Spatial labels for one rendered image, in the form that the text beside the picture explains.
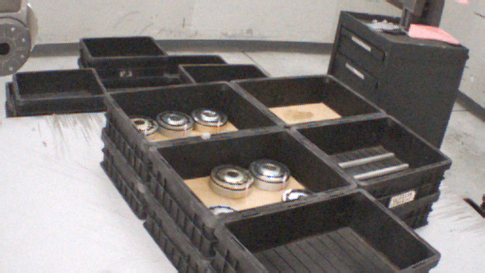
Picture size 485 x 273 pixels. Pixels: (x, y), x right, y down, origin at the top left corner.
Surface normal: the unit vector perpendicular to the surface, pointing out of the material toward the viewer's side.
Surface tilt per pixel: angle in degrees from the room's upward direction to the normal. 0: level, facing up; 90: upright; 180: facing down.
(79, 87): 90
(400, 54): 90
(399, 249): 90
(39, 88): 90
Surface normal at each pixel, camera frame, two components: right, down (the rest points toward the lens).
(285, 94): 0.53, 0.47
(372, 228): -0.83, 0.11
